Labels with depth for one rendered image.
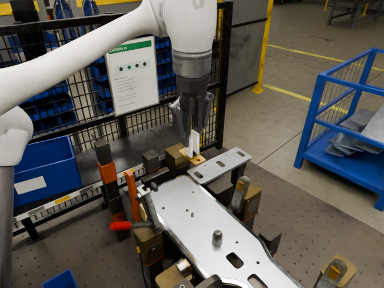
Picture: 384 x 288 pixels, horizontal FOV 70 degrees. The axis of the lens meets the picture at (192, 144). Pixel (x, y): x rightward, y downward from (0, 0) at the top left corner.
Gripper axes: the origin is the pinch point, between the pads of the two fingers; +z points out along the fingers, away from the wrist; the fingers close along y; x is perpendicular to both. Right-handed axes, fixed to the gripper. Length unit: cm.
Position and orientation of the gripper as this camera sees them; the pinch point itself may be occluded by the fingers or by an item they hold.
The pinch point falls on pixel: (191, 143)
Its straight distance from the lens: 75.7
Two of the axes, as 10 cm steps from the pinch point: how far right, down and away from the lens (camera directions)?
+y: -8.0, 3.4, -5.0
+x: 6.0, 4.5, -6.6
